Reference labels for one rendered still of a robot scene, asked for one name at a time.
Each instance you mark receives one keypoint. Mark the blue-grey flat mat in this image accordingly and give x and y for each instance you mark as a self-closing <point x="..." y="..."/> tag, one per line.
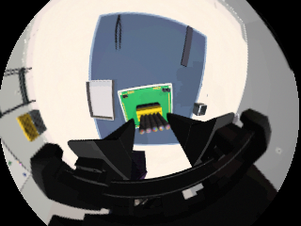
<point x="150" y="53"/>

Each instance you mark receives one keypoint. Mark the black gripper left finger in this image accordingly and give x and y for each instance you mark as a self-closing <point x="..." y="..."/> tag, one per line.
<point x="115" y="149"/>

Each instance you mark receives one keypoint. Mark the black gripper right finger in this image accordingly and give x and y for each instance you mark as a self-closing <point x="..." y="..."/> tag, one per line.
<point x="195" y="135"/>

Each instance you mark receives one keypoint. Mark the green circuit board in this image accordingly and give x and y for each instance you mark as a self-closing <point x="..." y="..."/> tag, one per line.
<point x="143" y="96"/>

